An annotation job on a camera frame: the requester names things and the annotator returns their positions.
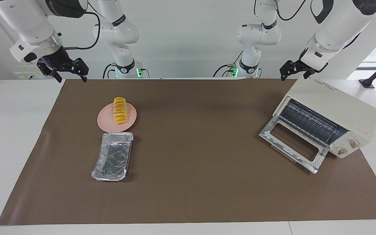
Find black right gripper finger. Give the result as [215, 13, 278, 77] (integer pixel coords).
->
[37, 59, 63, 83]
[72, 58, 89, 82]

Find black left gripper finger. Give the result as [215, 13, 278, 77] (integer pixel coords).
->
[279, 60, 298, 81]

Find yellow sliced bread loaf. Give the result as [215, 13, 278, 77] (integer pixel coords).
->
[113, 97, 128, 125]

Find aluminium foil tray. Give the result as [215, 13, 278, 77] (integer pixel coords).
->
[91, 132, 134, 181]

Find cream toaster oven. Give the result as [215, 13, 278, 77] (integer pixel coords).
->
[273, 78, 376, 159]

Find glass oven door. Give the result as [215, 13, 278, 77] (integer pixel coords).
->
[259, 114, 330, 174]

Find pink round plate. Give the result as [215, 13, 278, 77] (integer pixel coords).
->
[97, 102, 137, 133]

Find brown table mat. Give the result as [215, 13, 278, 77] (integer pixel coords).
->
[0, 78, 376, 226]

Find white wall power socket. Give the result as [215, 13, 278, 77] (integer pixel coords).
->
[14, 69, 45, 80]

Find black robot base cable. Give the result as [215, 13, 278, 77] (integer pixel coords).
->
[102, 62, 117, 79]
[212, 51, 244, 78]

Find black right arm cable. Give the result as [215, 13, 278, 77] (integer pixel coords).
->
[62, 11, 101, 51]

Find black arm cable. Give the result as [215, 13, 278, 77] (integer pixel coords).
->
[62, 11, 101, 51]
[254, 0, 306, 21]

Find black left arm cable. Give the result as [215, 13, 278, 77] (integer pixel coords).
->
[254, 0, 306, 21]

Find metal oven wire rack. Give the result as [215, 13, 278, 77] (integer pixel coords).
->
[279, 99, 348, 146]

